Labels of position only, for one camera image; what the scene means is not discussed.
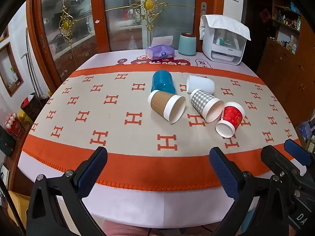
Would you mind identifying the orange patterned blanket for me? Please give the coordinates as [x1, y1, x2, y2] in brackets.
[22, 66, 302, 193]

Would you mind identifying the yellow chair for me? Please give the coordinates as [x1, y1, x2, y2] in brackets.
[7, 190, 30, 236]

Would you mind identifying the teal canister with brown lid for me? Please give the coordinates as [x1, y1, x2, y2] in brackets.
[178, 33, 197, 56]

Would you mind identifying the purple tissue pack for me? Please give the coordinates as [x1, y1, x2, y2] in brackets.
[146, 35, 175, 59]

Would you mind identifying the wooden wall shelf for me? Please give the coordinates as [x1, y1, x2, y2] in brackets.
[272, 0, 302, 55]

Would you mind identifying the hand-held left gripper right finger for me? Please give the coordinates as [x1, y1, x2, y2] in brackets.
[209, 147, 300, 236]

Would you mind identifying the white plastic cup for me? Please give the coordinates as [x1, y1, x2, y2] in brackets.
[186, 75, 215, 95]

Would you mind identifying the wooden window frame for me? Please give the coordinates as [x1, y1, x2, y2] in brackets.
[0, 26, 24, 98]

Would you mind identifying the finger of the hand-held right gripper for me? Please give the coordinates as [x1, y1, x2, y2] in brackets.
[261, 145, 307, 185]
[284, 139, 311, 167]

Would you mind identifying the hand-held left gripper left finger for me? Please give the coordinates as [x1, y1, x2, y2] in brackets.
[26, 146, 109, 236]

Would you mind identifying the white cloth cover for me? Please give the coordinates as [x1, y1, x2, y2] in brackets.
[199, 14, 251, 41]

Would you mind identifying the metal mop pole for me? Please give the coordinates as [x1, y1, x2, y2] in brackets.
[21, 28, 44, 97]

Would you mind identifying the white countertop appliance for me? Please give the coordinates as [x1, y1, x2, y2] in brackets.
[202, 15, 248, 65]

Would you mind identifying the wooden cabinet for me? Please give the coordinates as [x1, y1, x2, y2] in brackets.
[256, 37, 315, 120]

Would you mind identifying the glass door with gold ornament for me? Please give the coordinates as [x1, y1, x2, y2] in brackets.
[26, 0, 100, 85]
[90, 0, 225, 54]

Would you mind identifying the red packet box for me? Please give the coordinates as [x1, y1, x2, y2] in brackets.
[3, 112, 25, 140]

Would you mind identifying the blue plastic cup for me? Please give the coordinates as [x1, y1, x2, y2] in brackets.
[151, 70, 176, 95]

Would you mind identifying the dark waste bin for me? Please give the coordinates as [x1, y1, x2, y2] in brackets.
[21, 93, 50, 123]

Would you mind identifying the red paper cup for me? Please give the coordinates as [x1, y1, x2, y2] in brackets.
[215, 102, 245, 138]

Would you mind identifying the brown paper cup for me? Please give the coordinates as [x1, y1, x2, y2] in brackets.
[147, 90, 186, 124]

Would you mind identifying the red door decoration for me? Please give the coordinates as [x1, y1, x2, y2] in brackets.
[259, 8, 271, 24]

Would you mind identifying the grey checked paper cup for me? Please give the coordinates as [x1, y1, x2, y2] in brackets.
[190, 89, 224, 123]

